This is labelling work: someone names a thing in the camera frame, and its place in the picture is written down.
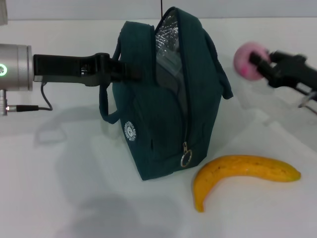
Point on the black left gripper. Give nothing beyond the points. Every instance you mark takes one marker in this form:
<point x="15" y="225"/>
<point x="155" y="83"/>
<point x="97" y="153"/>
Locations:
<point x="62" y="68"/>

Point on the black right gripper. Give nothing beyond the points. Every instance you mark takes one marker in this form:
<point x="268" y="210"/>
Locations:
<point x="294" y="72"/>

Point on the pink peach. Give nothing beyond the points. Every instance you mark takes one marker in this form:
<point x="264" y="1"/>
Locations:
<point x="244" y="58"/>

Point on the dark teal lunch bag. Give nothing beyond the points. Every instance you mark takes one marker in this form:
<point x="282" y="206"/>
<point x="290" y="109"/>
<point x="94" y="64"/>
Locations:
<point x="203" y="111"/>

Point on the yellow banana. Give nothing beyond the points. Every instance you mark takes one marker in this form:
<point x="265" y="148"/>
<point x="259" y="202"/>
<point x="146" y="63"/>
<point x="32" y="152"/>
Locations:
<point x="237" y="166"/>

